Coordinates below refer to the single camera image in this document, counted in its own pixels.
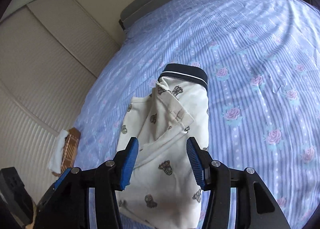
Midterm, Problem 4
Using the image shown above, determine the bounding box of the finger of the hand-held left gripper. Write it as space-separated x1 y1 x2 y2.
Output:
37 168 74 211

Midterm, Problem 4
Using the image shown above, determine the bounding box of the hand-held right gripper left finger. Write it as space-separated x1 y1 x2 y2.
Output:
34 137 139 229

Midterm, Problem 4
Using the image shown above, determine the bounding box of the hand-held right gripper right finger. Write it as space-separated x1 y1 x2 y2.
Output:
186 136 292 229

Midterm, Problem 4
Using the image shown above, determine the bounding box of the cream bear-print polo shirt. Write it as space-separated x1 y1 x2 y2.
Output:
116 63 209 229

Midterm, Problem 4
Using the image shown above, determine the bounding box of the folded white cloth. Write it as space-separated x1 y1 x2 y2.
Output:
48 129 69 173

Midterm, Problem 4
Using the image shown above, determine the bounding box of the folded brown plaid cloth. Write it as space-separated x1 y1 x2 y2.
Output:
52 127 82 176

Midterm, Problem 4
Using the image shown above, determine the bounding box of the white ribbed wardrobe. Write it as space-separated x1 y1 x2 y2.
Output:
0 0 123 187

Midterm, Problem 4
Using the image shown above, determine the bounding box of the blue floral striped bedsheet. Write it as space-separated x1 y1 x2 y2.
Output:
74 0 320 229

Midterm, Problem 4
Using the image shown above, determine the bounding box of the grey headboard cushion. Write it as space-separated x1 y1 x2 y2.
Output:
119 0 181 31

